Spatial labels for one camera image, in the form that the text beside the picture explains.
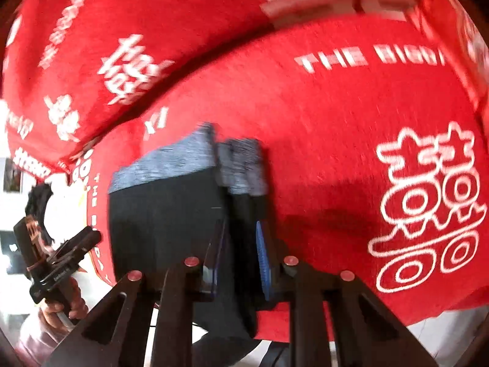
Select black fuzzy object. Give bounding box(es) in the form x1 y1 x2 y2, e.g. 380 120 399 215
25 183 54 245

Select person's left forearm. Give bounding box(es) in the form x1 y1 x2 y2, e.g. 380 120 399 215
17 310 77 367

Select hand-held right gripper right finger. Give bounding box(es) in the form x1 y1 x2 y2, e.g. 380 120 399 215
255 220 440 367

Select red printed blanket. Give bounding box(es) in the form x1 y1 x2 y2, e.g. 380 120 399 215
69 19 489 343

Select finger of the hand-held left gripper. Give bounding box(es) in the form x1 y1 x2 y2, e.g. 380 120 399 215
53 226 102 264

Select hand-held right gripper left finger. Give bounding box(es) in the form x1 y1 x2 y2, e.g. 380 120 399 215
42 218 229 367

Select wall picture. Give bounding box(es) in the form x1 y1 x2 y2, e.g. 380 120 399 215
4 158 24 192

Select dark pants with grey waistband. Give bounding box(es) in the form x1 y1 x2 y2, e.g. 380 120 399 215
108 122 274 367

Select person's left hand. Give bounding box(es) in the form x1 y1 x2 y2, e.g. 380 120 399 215
40 279 88 329

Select red pillow with gold print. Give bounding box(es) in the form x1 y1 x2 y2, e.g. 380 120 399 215
432 0 489 111

